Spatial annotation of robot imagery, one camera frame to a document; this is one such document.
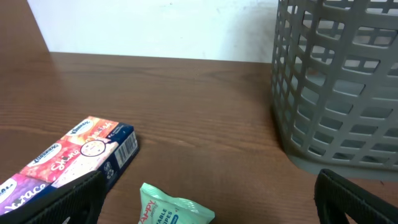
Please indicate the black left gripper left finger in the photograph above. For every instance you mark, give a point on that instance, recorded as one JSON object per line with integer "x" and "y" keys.
{"x": 79, "y": 201}

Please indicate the grey plastic slotted basket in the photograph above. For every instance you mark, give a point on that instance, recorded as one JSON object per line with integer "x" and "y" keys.
{"x": 334, "y": 86}

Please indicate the Kleenex tissue multipack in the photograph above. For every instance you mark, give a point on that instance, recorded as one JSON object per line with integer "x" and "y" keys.
{"x": 94, "y": 144}

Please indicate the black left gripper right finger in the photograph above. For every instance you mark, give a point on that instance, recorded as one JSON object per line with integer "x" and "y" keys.
{"x": 338, "y": 199}

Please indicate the mint green wipes pack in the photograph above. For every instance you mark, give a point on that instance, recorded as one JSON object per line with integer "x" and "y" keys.
{"x": 160, "y": 208}

